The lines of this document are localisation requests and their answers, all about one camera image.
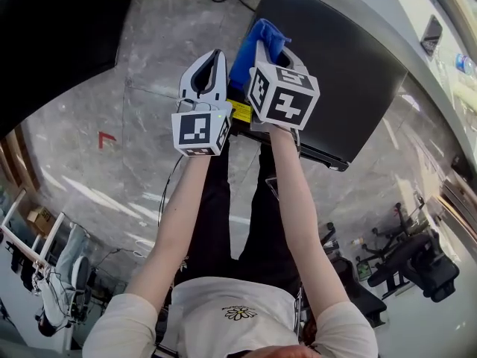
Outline white desk frame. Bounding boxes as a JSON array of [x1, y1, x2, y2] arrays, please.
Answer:
[[0, 188, 66, 271]]

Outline small black fridge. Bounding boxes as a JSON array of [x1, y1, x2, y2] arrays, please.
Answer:
[[223, 0, 409, 172]]

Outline person's right forearm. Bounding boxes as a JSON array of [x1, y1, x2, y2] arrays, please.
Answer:
[[268, 123, 353, 320]]

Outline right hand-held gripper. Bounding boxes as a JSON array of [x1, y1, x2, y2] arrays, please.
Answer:
[[244, 40, 321, 131]]

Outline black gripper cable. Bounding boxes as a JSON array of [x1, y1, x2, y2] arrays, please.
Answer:
[[157, 158, 184, 227]]

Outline curved wooden wall trim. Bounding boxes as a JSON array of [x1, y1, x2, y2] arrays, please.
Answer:
[[0, 125, 40, 201]]

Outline person's black striped trousers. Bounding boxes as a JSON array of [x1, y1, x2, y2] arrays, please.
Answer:
[[174, 139, 303, 298]]

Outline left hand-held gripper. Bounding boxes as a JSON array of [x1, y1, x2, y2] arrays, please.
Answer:
[[171, 49, 234, 158]]

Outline light denim garment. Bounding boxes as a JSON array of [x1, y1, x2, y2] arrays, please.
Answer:
[[42, 224, 90, 327]]

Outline black smartphone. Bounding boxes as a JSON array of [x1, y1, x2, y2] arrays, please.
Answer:
[[420, 14, 443, 54]]

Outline brown cardboard box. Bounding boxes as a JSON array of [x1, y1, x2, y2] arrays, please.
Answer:
[[26, 206, 53, 234]]

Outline blue cleaning cloth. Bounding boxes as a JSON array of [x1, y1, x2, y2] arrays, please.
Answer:
[[227, 18, 291, 89]]

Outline clear water bottle blue label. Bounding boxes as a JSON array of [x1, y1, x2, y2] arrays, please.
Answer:
[[452, 52, 477, 78]]

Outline grey window ledge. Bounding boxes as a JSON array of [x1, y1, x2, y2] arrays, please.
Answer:
[[268, 0, 477, 163]]

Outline person's white flower t-shirt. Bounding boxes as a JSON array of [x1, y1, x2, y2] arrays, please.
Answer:
[[82, 276, 379, 358]]

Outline tall black cabinet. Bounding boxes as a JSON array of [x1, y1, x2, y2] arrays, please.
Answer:
[[0, 0, 134, 141]]

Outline person's left forearm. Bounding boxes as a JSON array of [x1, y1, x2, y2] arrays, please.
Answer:
[[126, 154, 209, 309]]

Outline brown boards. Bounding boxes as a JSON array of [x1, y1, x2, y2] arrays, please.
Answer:
[[439, 173, 477, 234]]

